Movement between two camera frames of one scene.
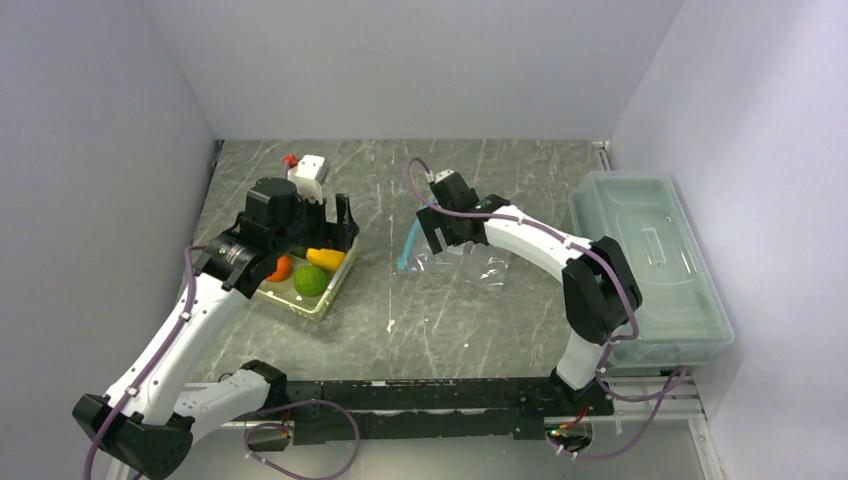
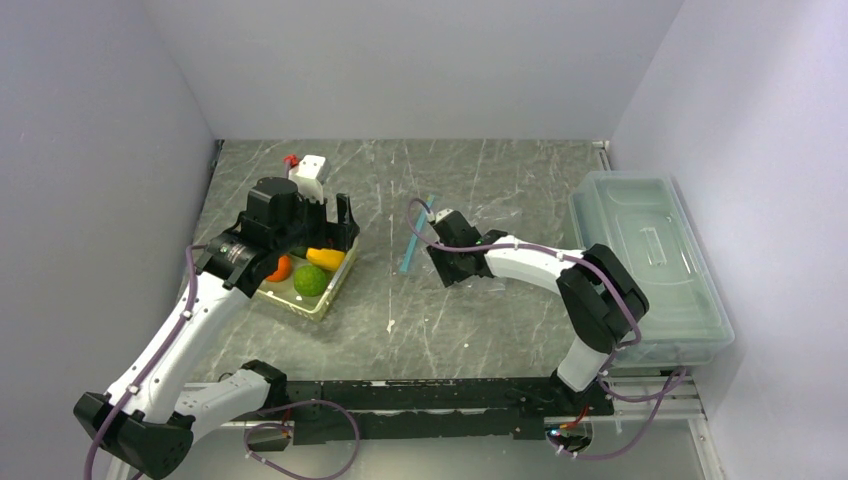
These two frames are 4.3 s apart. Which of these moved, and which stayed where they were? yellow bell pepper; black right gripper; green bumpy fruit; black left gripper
Moved: black right gripper
Stayed: yellow bell pepper; black left gripper; green bumpy fruit
